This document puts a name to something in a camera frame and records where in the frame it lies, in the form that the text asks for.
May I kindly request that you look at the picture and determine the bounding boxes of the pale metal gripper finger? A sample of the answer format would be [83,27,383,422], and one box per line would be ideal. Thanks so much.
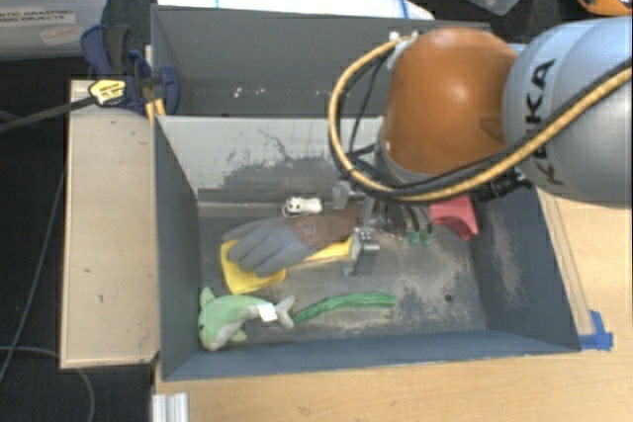
[356,227,382,276]
[341,236,362,278]

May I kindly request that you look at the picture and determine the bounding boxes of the black cylinder on white bracket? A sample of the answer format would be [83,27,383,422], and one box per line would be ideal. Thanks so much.
[475,173,534,205]

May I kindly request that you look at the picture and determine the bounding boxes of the grey and brown work glove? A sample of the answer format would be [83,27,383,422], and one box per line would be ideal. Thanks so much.
[226,207,368,279]

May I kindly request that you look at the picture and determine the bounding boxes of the small white toy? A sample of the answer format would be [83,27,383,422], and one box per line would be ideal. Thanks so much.
[282,195,323,217]

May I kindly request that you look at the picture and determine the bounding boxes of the red plastic block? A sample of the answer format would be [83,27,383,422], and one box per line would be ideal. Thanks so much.
[428,196,481,242]

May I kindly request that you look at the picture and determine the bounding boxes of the pale wood board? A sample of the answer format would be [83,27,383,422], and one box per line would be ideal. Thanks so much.
[59,78,162,370]

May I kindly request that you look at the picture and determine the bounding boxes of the green toy bean pod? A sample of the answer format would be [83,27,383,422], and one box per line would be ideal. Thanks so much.
[291,292,398,325]

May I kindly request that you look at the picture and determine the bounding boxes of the green plush dolphin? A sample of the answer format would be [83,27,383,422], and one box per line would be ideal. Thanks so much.
[197,286,297,353]

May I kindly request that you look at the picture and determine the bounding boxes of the grey metal bin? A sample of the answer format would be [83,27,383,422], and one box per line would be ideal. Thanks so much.
[149,4,583,383]

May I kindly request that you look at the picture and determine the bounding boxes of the yellow plastic scoop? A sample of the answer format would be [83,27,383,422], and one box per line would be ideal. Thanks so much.
[219,233,358,296]

